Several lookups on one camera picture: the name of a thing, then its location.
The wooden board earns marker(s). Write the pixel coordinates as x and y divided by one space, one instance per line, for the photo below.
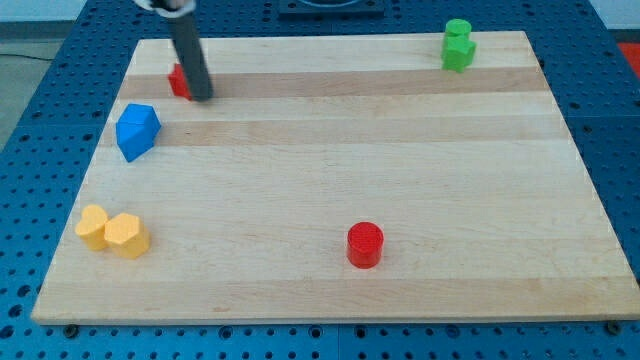
487 209

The red cylinder block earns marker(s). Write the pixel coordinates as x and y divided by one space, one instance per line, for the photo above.
365 242

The small red block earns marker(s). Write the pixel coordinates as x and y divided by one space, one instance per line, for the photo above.
178 83

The green star block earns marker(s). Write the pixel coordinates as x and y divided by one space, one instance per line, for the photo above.
457 53

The blue pentagon block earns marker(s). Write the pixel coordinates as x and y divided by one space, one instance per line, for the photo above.
136 130

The yellow hexagon block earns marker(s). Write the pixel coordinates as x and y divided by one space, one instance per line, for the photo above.
127 236

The green cylinder block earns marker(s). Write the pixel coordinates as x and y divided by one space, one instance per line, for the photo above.
457 31

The yellow heart block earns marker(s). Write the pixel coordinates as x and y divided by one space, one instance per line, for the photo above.
91 226

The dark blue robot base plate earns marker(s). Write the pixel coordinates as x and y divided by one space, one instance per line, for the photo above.
313 9

